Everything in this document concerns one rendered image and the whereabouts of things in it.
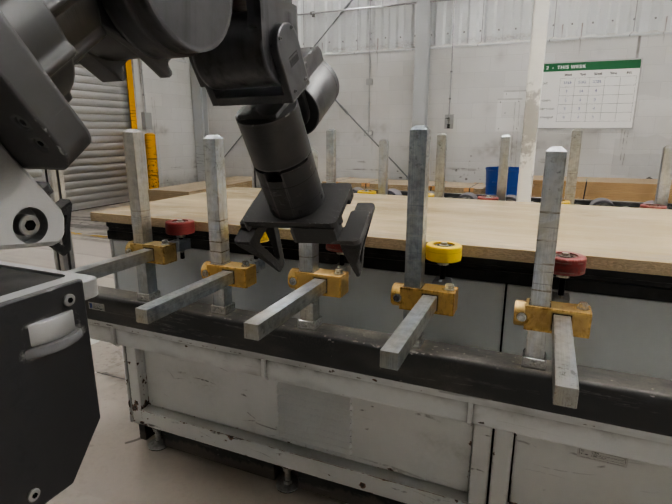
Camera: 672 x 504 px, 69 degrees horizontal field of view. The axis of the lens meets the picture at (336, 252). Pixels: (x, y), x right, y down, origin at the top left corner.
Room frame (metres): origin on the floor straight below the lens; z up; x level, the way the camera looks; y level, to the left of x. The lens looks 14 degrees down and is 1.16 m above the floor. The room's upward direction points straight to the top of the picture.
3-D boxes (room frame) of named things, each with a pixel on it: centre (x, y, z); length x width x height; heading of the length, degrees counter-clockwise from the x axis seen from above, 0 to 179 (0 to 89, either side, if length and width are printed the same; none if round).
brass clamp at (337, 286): (1.08, 0.04, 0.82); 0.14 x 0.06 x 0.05; 67
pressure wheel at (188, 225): (1.37, 0.45, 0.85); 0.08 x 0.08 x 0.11
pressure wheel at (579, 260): (0.97, -0.47, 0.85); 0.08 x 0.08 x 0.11
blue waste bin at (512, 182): (6.24, -2.19, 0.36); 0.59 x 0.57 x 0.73; 157
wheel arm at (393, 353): (0.89, -0.17, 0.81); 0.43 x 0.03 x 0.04; 157
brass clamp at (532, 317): (0.89, -0.42, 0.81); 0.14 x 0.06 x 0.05; 67
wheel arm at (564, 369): (0.79, -0.40, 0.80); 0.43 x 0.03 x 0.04; 157
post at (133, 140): (1.29, 0.52, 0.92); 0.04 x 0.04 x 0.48; 67
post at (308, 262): (1.09, 0.06, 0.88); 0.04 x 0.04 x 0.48; 67
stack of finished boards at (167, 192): (8.18, 2.00, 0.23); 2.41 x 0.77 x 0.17; 159
